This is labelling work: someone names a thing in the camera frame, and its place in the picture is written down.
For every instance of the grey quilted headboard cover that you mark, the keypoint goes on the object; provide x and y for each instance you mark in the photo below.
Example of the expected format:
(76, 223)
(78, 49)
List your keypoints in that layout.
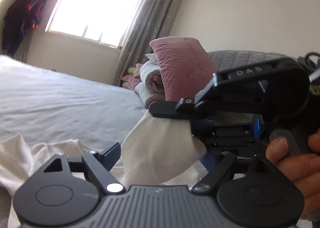
(229, 59)

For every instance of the person's right hand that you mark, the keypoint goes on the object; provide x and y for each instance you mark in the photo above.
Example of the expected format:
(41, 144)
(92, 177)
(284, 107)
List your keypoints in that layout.
(302, 170)

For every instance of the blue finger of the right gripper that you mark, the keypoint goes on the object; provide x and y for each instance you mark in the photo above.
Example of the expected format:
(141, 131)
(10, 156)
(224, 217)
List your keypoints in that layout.
(166, 111)

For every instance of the white Winnie Pooh sweatshirt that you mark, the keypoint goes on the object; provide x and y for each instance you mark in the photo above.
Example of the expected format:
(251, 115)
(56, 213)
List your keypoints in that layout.
(155, 152)

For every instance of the dark blue hanging jacket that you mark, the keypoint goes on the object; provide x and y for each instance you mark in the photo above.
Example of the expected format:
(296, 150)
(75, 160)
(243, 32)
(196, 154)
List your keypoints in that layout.
(11, 21)

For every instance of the grey curtain right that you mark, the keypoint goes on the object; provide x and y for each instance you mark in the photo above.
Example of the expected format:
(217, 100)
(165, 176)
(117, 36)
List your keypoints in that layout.
(153, 20)

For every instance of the window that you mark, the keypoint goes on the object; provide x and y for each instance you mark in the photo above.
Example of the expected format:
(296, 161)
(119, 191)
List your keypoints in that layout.
(103, 21)

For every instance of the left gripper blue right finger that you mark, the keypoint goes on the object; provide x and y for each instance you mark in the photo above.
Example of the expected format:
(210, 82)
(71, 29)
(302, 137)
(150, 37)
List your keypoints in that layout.
(220, 170)

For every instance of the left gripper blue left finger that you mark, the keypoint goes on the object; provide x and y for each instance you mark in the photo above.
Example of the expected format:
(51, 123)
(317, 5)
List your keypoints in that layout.
(97, 169)

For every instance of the dusty pink pillow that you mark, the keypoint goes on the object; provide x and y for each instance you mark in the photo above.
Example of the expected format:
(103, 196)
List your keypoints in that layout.
(185, 66)

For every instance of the folded grey pink quilt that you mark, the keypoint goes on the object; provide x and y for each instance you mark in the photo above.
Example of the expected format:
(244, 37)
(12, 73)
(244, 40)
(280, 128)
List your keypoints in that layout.
(146, 80)

